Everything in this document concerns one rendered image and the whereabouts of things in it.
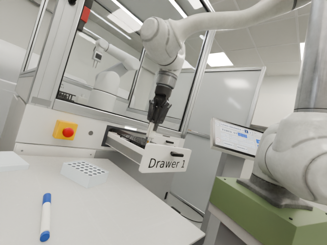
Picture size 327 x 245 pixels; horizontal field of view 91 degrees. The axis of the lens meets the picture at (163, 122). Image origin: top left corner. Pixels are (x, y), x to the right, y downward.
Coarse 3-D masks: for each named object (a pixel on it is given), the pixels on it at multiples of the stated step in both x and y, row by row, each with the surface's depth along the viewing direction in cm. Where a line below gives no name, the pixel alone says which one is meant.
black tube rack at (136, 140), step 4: (120, 136) 84; (124, 136) 80; (128, 136) 85; (132, 136) 89; (128, 140) 90; (132, 140) 74; (136, 140) 77; (140, 140) 81; (144, 140) 85; (136, 144) 83; (144, 148) 78
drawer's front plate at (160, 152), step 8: (152, 144) 59; (144, 152) 59; (152, 152) 60; (160, 152) 63; (168, 152) 66; (184, 152) 75; (144, 160) 58; (152, 160) 61; (160, 160) 64; (168, 160) 68; (176, 160) 71; (144, 168) 58; (152, 168) 62; (160, 168) 65; (168, 168) 69; (176, 168) 73; (184, 168) 77
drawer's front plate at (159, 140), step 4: (156, 136) 105; (160, 136) 109; (152, 140) 103; (156, 140) 106; (160, 140) 108; (164, 140) 111; (172, 140) 117; (176, 140) 121; (160, 144) 109; (164, 144) 112; (168, 144) 115; (172, 144) 118; (176, 144) 122
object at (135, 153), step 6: (108, 132) 83; (108, 138) 81; (114, 138) 78; (120, 138) 74; (108, 144) 81; (114, 144) 76; (120, 144) 73; (126, 144) 70; (132, 144) 67; (120, 150) 72; (126, 150) 69; (132, 150) 66; (138, 150) 64; (126, 156) 69; (132, 156) 65; (138, 156) 63; (138, 162) 62
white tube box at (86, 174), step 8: (80, 160) 59; (64, 168) 52; (72, 168) 51; (80, 168) 53; (88, 168) 54; (96, 168) 57; (72, 176) 51; (80, 176) 49; (88, 176) 48; (96, 176) 51; (104, 176) 54; (80, 184) 49; (88, 184) 48; (96, 184) 52
